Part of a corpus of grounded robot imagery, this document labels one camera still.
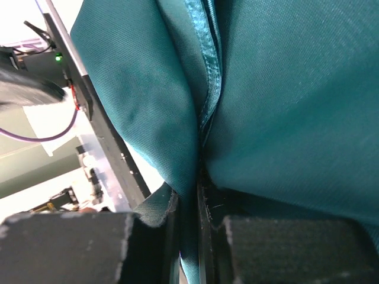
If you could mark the teal satin napkin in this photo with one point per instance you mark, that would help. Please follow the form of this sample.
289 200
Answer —
278 99

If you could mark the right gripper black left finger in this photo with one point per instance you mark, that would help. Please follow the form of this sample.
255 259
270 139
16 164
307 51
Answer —
104 247

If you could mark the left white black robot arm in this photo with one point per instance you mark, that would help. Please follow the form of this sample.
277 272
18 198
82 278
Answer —
37 77

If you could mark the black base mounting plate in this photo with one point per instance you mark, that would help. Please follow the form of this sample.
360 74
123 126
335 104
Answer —
114 165

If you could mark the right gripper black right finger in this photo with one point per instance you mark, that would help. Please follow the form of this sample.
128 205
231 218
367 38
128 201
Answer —
276 244

